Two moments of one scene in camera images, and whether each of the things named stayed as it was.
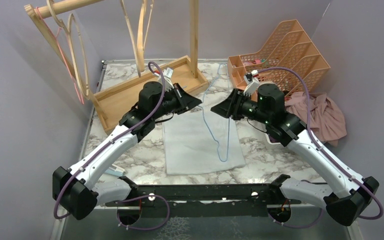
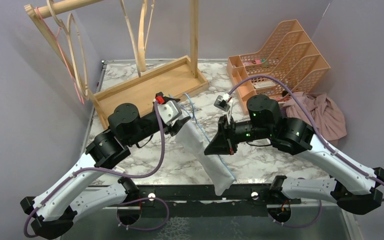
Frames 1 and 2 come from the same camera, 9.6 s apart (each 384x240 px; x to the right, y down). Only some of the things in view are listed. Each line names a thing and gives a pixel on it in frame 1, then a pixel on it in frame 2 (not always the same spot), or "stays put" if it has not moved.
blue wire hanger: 229,119 → 191,110
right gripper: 230,106 → 224,142
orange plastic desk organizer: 288,60 stays put
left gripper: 185,100 → 173,130
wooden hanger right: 140,46 stays put
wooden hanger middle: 132,37 stays put
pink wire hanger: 55,38 stays put
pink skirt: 326,121 stays put
